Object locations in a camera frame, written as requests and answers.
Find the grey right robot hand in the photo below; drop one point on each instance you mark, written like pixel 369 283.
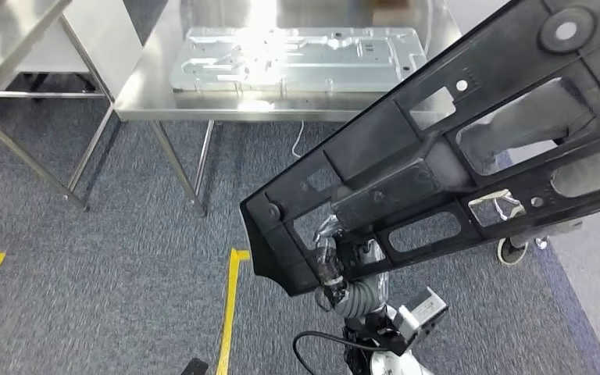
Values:
pixel 328 259

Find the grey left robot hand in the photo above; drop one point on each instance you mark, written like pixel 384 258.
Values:
pixel 195 367

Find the black plastic plate bracket part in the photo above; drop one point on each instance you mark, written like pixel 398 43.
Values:
pixel 372 140

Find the stainless steel workbench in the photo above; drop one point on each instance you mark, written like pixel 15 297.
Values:
pixel 155 103

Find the silver stamped metal plate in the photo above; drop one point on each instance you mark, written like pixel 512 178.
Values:
pixel 305 62

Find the white cabinet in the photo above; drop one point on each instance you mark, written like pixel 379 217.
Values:
pixel 98 41

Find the stainless steel side table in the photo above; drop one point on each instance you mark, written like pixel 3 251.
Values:
pixel 5 36

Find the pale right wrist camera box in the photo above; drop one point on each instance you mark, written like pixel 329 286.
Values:
pixel 424 310

